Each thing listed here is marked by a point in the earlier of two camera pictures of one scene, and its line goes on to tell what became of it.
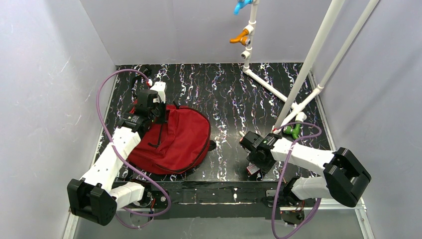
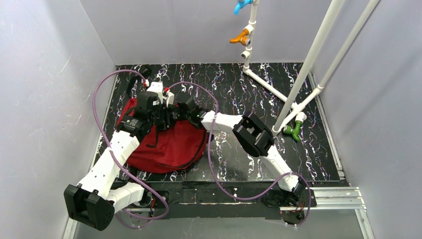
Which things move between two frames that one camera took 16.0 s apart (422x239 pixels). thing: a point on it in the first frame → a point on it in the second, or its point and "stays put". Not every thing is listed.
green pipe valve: [294, 131] stays put
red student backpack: [172, 147] stays put
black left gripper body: [159, 112] stays put
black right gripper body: [256, 168] → [176, 110]
